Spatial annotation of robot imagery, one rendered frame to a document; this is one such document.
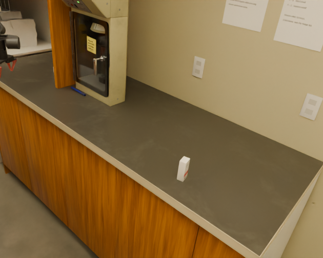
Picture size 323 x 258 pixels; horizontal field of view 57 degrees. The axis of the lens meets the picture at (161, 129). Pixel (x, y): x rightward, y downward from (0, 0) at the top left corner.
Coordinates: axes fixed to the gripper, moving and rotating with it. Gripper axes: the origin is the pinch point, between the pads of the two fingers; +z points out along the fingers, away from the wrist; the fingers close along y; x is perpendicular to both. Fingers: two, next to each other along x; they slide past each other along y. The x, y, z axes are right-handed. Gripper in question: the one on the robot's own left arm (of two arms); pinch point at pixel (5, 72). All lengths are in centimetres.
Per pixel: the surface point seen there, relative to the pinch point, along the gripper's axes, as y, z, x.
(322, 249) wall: -7, 52, -190
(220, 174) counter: -28, 3, -127
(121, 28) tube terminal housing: 16, -33, -62
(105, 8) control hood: 7, -44, -58
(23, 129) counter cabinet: 0.4, 37.9, -4.7
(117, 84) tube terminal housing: 12, -4, -63
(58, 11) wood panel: 20.6, -33.4, -23.8
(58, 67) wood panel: 15.4, -3.1, -23.8
